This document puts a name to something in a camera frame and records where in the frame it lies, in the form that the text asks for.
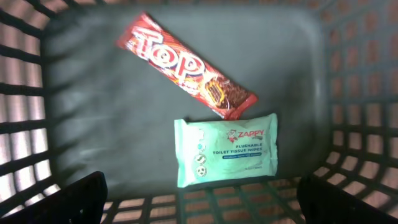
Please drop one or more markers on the red Top chocolate bar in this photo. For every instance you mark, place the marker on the red Top chocolate bar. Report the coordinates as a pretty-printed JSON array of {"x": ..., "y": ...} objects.
[{"x": 152, "y": 43}]

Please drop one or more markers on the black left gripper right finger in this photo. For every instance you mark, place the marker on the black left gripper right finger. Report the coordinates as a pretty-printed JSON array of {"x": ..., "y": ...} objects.
[{"x": 323, "y": 203}]

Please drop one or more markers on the mint Zappy wipes pack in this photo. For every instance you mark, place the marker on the mint Zappy wipes pack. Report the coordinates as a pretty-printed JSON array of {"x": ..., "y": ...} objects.
[{"x": 213, "y": 151}]

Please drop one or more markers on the grey plastic mesh basket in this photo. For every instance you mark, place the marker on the grey plastic mesh basket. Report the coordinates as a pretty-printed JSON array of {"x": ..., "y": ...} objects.
[{"x": 73, "y": 103}]

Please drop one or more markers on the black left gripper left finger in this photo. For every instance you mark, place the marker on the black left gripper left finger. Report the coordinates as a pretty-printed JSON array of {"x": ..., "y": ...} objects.
[{"x": 81, "y": 202}]

